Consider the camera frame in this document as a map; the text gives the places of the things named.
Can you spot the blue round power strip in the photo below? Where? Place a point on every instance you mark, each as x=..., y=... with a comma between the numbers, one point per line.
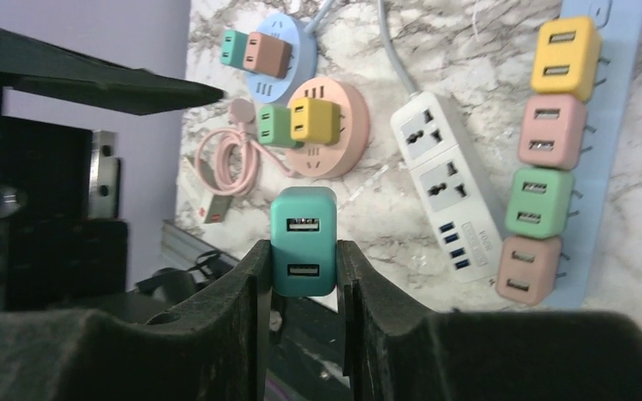
x=302, y=65

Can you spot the pink charger plug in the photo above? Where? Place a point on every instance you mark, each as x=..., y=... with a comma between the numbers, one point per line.
x=552, y=131
x=267, y=55
x=528, y=268

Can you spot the yellow charger plug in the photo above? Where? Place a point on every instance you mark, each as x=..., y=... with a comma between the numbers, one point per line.
x=315, y=121
x=567, y=57

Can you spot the blue long power strip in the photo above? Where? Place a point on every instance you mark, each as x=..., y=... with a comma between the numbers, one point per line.
x=620, y=25

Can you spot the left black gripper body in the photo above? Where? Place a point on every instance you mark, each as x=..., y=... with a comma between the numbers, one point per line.
x=61, y=237

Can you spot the teal charger plug on strip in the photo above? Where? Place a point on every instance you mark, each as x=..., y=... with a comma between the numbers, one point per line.
x=233, y=48

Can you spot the white power strip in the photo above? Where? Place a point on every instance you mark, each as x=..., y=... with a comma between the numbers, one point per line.
x=465, y=212

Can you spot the pink round power strip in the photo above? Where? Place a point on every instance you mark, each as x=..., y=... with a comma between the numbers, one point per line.
x=332, y=161

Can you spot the yellow charger plug back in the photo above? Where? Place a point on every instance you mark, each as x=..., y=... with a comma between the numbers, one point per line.
x=315, y=121

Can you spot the teal charger plug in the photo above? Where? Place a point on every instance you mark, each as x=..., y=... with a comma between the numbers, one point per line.
x=233, y=48
x=303, y=238

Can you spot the yellow charger plug front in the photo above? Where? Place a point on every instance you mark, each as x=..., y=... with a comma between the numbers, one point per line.
x=567, y=57

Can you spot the green charger plug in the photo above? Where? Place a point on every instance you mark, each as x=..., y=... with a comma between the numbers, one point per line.
x=539, y=202
x=274, y=127

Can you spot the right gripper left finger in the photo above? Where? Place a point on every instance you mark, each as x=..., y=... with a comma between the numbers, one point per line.
x=212, y=346

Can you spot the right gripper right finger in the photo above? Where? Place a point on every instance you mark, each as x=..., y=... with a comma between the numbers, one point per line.
x=398, y=349

